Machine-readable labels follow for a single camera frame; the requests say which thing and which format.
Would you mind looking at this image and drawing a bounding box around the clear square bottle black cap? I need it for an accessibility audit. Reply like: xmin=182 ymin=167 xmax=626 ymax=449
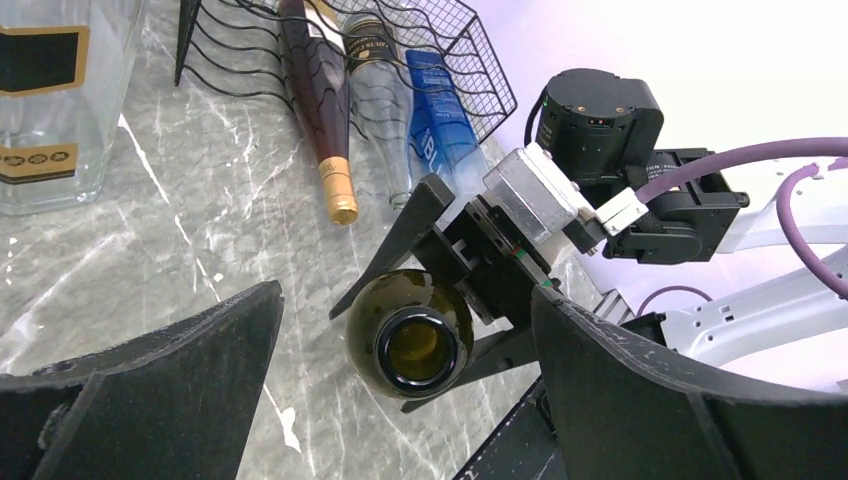
xmin=1 ymin=1 xmax=148 ymax=215

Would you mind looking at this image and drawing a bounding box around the dark gold-foil wine bottle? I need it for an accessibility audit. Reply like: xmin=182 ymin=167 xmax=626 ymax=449
xmin=276 ymin=0 xmax=358 ymax=225

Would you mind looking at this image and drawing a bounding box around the dark green wine bottle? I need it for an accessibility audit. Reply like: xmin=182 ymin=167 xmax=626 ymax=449
xmin=345 ymin=269 xmax=474 ymax=400

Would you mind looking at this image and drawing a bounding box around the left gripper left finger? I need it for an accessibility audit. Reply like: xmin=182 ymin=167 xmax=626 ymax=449
xmin=1 ymin=281 xmax=284 ymax=479

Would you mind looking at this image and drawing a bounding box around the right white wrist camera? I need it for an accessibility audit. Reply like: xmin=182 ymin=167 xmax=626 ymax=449
xmin=483 ymin=142 xmax=649 ymax=255

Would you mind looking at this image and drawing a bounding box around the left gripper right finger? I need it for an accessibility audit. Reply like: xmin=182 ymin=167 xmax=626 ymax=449
xmin=531 ymin=286 xmax=847 ymax=479

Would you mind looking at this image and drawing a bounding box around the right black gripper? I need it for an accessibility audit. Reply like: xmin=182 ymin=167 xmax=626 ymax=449
xmin=329 ymin=174 xmax=558 ymax=414

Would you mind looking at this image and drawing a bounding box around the blue square glass bottle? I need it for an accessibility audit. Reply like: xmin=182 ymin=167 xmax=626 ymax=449
xmin=405 ymin=50 xmax=490 ymax=220

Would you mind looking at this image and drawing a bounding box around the black wire wine rack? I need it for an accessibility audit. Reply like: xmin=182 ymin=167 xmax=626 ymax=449
xmin=174 ymin=1 xmax=517 ymax=142

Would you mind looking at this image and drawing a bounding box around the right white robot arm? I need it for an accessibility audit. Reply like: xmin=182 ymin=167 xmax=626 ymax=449
xmin=330 ymin=68 xmax=847 ymax=412

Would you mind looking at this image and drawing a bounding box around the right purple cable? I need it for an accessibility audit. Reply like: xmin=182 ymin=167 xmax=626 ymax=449
xmin=634 ymin=135 xmax=848 ymax=319

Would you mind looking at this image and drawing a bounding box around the aluminium frame rail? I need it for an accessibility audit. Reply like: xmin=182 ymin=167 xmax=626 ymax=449
xmin=593 ymin=289 xmax=636 ymax=325

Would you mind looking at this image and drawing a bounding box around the clear slim empty bottle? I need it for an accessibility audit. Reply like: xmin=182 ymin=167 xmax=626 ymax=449
xmin=340 ymin=8 xmax=413 ymax=210

